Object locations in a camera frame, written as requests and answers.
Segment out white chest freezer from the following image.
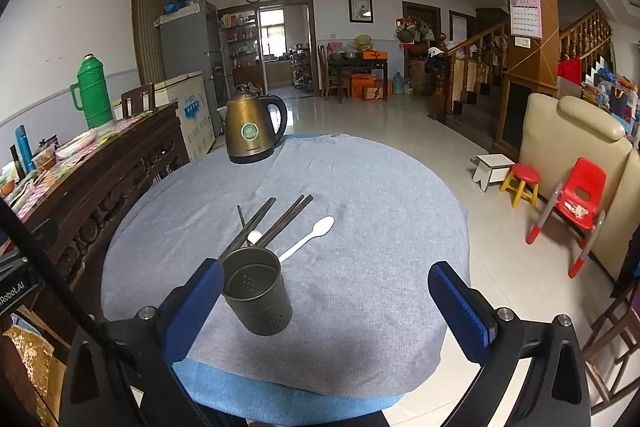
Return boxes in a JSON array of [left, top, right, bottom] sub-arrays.
[[150, 71, 217, 162]]

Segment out dark wooden side table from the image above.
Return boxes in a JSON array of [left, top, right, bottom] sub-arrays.
[[327, 56, 390, 104]]

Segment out colourful gift bags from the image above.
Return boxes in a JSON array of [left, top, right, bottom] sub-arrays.
[[556, 55, 640, 138]]

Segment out small white stool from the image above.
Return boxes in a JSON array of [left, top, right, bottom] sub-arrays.
[[471, 153, 516, 193]]

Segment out brown wooden chair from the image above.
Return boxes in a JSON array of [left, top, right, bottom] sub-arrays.
[[581, 276, 640, 417]]

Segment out framed picture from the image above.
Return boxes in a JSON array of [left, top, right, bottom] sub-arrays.
[[348, 0, 374, 24]]

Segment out blue bottle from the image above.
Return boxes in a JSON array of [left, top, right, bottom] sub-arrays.
[[14, 124, 37, 174]]

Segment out green thermos flask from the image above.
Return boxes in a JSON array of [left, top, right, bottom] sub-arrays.
[[69, 53, 115, 129]]

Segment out red and yellow stool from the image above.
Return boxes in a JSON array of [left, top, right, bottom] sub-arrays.
[[500, 163, 542, 210]]

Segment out red child chair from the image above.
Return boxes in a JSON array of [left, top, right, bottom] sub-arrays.
[[526, 157, 608, 279]]

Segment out wooden chair with slatted back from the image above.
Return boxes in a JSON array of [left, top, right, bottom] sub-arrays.
[[121, 83, 156, 118]]

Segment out hanging bags on wall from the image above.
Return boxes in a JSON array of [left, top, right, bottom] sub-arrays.
[[394, 17, 436, 46]]

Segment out beige leather armchair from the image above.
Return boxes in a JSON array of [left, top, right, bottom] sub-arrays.
[[519, 92, 640, 282]]

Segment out gold glitter cloth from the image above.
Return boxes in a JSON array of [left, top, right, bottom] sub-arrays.
[[0, 323, 57, 427]]

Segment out carved wooden sideboard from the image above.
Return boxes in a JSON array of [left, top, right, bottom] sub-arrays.
[[0, 102, 193, 338]]

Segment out grey tablecloth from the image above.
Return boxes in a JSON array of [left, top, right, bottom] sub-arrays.
[[100, 133, 471, 395]]

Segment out black bottle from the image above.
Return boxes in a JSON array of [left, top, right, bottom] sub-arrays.
[[9, 144, 24, 181]]

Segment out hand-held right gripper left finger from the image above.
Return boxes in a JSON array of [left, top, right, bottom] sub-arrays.
[[59, 258, 226, 427]]

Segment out pink wall calendar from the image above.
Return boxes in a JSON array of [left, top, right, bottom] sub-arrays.
[[510, 0, 544, 40]]

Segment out metal utensil holder cup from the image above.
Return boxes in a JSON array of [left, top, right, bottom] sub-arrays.
[[221, 247, 293, 336]]

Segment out orange carton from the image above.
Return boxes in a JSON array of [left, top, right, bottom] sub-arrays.
[[350, 73, 377, 100]]

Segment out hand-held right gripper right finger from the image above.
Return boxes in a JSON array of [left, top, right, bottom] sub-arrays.
[[427, 261, 593, 427]]

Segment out long white plastic spoon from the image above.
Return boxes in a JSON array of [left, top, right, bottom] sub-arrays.
[[277, 216, 335, 264]]

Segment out wooden stair railing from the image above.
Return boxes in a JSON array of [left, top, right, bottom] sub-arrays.
[[434, 8, 614, 118]]

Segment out bronze electric kettle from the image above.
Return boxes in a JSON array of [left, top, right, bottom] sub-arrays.
[[224, 84, 289, 165]]

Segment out grey refrigerator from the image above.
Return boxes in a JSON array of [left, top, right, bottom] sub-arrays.
[[155, 0, 233, 138]]

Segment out brown door curtain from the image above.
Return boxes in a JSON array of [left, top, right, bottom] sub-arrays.
[[131, 0, 183, 88]]

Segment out pink floral mat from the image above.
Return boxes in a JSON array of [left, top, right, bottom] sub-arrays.
[[7, 111, 168, 214]]

